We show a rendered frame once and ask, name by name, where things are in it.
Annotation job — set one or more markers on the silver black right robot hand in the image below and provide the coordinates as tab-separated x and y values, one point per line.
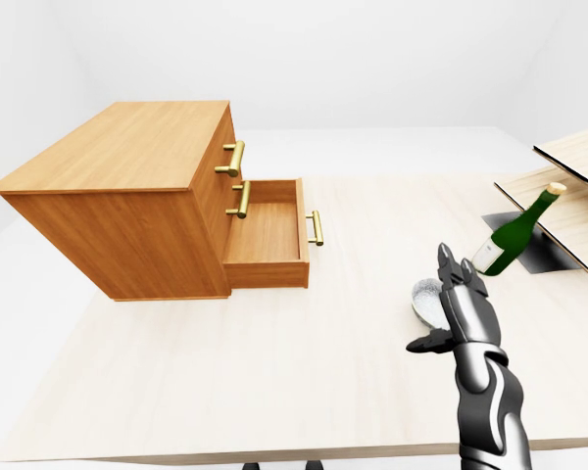
470	313

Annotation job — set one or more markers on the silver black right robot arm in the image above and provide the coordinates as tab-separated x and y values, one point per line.
490	411

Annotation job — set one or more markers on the wooden cabinet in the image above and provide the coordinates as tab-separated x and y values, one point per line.
112	196

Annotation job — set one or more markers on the green wine bottle with cork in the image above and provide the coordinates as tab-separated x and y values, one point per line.
509	237

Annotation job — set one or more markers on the pale wooden rack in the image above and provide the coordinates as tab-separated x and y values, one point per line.
563	196

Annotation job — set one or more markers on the small dark shape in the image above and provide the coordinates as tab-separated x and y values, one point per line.
314	465
250	466

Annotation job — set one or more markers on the open wooden drawer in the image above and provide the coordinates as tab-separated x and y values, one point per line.
264	235

